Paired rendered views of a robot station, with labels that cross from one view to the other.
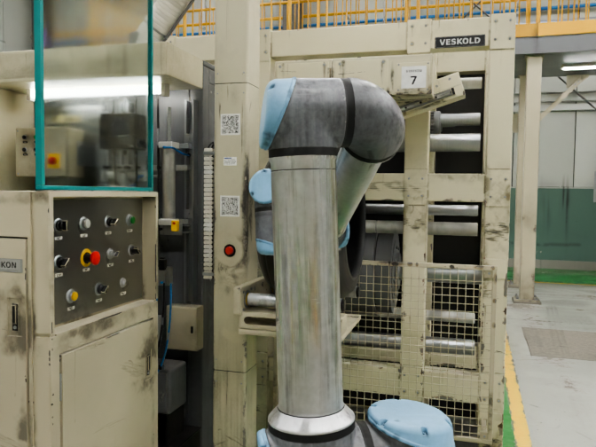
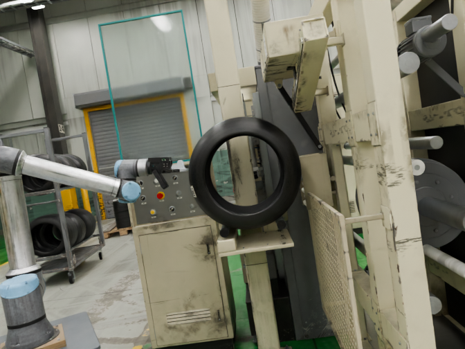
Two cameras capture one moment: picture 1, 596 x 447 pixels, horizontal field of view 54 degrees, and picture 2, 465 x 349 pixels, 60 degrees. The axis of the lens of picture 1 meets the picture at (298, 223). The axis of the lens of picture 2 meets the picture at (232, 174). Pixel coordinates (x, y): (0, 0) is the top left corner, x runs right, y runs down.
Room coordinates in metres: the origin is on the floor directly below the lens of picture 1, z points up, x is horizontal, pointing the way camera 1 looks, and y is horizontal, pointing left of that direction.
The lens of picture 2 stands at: (1.59, -2.07, 1.28)
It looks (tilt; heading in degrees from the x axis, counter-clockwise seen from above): 3 degrees down; 77
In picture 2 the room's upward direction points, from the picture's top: 9 degrees counter-clockwise
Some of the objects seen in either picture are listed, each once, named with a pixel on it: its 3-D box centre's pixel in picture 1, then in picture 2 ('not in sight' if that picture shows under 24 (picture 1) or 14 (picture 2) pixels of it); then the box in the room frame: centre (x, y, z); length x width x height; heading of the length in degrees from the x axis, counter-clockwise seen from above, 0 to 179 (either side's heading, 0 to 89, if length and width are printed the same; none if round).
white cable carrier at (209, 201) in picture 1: (211, 213); not in sight; (2.16, 0.32, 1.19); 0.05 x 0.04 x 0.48; 164
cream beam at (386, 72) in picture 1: (356, 82); (288, 53); (2.37, -0.23, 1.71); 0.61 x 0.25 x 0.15; 74
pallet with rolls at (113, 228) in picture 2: not in sight; (126, 212); (1.19, 6.74, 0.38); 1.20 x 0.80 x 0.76; 81
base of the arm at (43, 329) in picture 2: not in sight; (28, 329); (1.03, -0.21, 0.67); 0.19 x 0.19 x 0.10
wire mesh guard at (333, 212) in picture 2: (379, 346); (330, 273); (2.37, -0.34, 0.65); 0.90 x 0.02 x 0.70; 74
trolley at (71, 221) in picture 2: not in sight; (58, 203); (0.47, 3.81, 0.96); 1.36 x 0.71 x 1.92; 73
